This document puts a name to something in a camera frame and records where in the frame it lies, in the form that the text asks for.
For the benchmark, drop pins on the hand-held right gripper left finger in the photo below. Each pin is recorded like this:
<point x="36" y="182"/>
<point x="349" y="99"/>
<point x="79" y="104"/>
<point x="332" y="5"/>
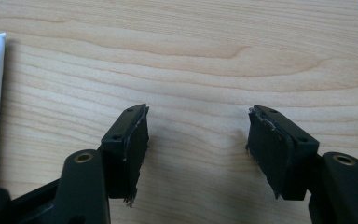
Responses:
<point x="127" y="155"/>

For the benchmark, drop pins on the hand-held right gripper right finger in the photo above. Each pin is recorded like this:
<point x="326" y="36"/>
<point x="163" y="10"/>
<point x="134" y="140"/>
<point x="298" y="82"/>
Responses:
<point x="279" y="155"/>

